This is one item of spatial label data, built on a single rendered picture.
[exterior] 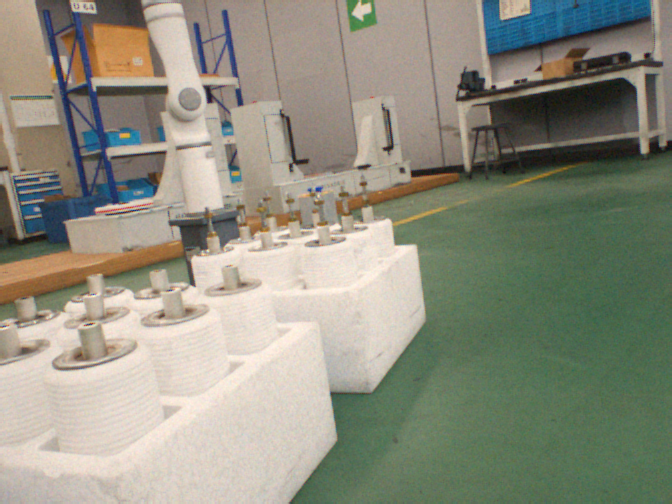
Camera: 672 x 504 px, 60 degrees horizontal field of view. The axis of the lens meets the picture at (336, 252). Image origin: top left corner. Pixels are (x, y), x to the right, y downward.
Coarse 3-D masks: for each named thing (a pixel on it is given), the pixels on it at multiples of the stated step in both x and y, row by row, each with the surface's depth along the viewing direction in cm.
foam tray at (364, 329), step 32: (416, 256) 129; (352, 288) 97; (384, 288) 108; (416, 288) 127; (288, 320) 101; (320, 320) 99; (352, 320) 97; (384, 320) 107; (416, 320) 126; (352, 352) 98; (384, 352) 105; (352, 384) 99
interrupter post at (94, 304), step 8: (88, 296) 69; (96, 296) 69; (88, 304) 69; (96, 304) 69; (104, 304) 70; (88, 312) 69; (96, 312) 69; (104, 312) 70; (88, 320) 70; (96, 320) 69
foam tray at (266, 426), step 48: (288, 336) 76; (240, 384) 63; (288, 384) 72; (48, 432) 57; (192, 432) 55; (240, 432) 62; (288, 432) 71; (0, 480) 52; (48, 480) 49; (96, 480) 47; (144, 480) 49; (192, 480) 54; (240, 480) 61; (288, 480) 70
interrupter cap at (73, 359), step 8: (112, 344) 57; (120, 344) 56; (128, 344) 56; (136, 344) 55; (64, 352) 56; (72, 352) 56; (80, 352) 56; (112, 352) 55; (120, 352) 53; (128, 352) 54; (56, 360) 54; (64, 360) 53; (72, 360) 53; (80, 360) 54; (88, 360) 52; (96, 360) 52; (104, 360) 52; (112, 360) 52; (56, 368) 52; (64, 368) 51; (72, 368) 51; (80, 368) 51
